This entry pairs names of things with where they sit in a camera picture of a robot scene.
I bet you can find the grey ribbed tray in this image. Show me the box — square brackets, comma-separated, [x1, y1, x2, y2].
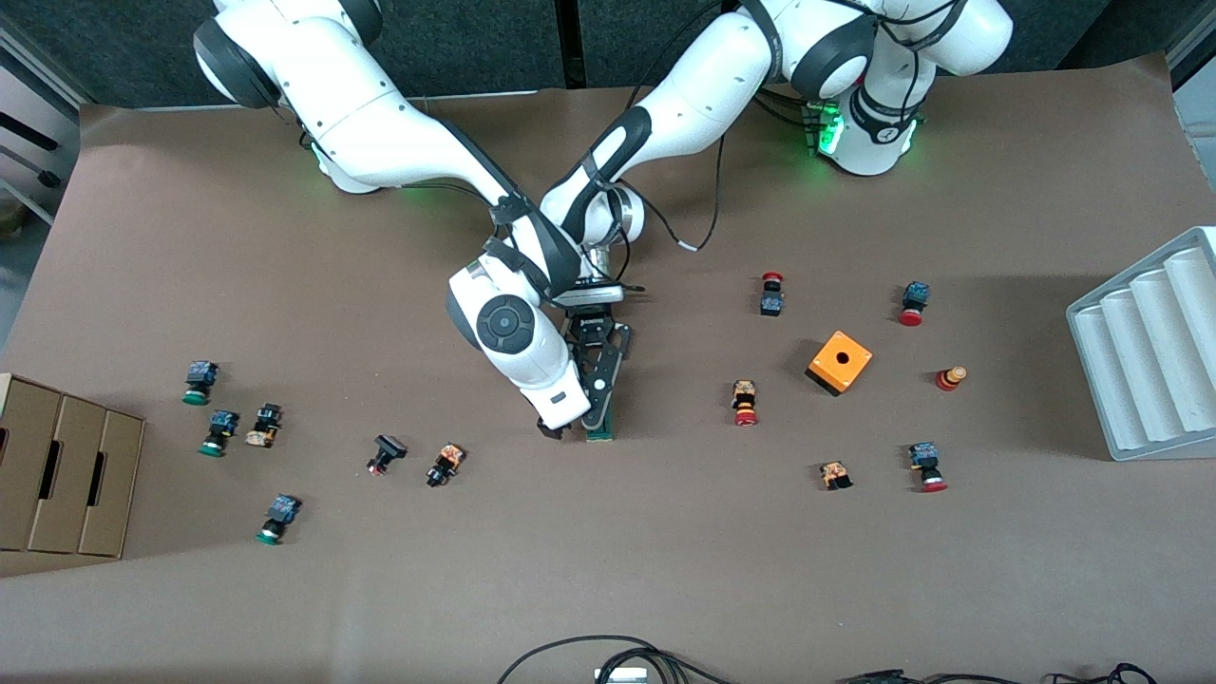
[1066, 225, 1216, 463]

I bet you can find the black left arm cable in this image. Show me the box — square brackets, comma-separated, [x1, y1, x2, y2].
[646, 133, 726, 255]

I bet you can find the black left base cable bundle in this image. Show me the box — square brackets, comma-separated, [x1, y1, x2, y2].
[755, 90, 820, 131]

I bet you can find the orange button enclosure box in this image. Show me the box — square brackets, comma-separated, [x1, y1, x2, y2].
[805, 330, 874, 397]

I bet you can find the black pushbutton with orange block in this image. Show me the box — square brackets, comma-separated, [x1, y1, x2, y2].
[426, 442, 467, 489]

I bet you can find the brown cardboard box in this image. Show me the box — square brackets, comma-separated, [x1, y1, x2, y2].
[0, 372, 146, 560]

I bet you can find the black cable with plug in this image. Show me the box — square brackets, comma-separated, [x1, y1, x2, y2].
[834, 662, 1162, 684]

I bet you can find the black looped cable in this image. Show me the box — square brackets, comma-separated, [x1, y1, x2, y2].
[496, 634, 737, 684]

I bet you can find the black pushbutton with beige block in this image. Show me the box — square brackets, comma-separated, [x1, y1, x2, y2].
[244, 403, 284, 449]

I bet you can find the brown paper table cover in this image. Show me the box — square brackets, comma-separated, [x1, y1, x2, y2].
[0, 52, 1216, 684]

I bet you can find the grey side cabinet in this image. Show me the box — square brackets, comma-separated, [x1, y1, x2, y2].
[1167, 9, 1216, 96]

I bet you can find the green pushbutton with blue block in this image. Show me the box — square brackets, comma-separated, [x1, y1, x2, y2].
[255, 493, 302, 546]
[181, 360, 220, 407]
[198, 409, 240, 458]

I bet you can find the black square pushbutton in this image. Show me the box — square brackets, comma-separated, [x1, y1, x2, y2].
[366, 433, 409, 477]

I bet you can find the black vertical post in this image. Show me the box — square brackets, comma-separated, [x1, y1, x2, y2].
[556, 0, 587, 89]

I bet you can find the grey side rack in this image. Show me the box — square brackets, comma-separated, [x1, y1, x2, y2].
[0, 19, 86, 231]

